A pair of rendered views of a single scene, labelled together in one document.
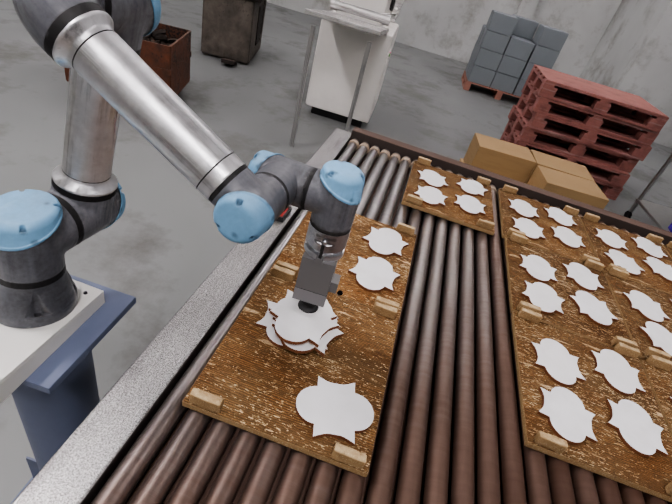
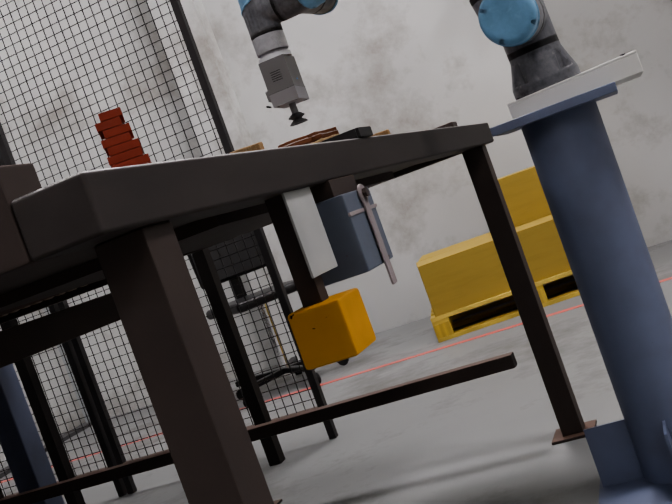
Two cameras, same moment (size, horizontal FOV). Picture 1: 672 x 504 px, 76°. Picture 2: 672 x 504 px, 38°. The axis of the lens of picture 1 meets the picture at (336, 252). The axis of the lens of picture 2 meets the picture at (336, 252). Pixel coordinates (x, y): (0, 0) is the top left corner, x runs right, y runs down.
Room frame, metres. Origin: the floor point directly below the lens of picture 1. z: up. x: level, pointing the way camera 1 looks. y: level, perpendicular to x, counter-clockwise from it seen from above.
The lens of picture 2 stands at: (2.77, 0.57, 0.80)
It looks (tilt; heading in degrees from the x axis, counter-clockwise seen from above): 2 degrees down; 195
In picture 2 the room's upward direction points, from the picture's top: 20 degrees counter-clockwise
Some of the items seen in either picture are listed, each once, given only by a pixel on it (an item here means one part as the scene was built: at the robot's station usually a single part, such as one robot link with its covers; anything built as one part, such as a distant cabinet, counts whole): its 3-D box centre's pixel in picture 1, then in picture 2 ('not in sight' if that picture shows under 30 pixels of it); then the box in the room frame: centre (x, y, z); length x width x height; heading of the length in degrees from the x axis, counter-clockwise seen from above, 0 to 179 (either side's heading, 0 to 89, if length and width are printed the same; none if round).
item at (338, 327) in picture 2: not in sight; (313, 274); (1.50, 0.19, 0.74); 0.09 x 0.08 x 0.24; 174
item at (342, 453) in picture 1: (349, 456); not in sight; (0.41, -0.12, 0.95); 0.06 x 0.02 x 0.03; 85
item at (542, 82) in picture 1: (573, 130); not in sight; (5.21, -2.21, 0.48); 1.32 x 0.90 x 0.96; 88
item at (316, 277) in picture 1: (324, 269); (278, 80); (0.64, 0.01, 1.14); 0.10 x 0.09 x 0.16; 89
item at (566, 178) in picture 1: (525, 184); not in sight; (3.87, -1.51, 0.21); 1.18 x 0.81 x 0.43; 91
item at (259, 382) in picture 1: (308, 354); not in sight; (0.61, -0.01, 0.93); 0.41 x 0.35 x 0.02; 175
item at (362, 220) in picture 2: not in sight; (344, 238); (1.32, 0.20, 0.77); 0.14 x 0.11 x 0.18; 174
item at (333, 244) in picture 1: (327, 235); (271, 46); (0.64, 0.02, 1.22); 0.08 x 0.08 x 0.05
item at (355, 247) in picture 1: (351, 251); not in sight; (1.02, -0.04, 0.93); 0.41 x 0.35 x 0.02; 175
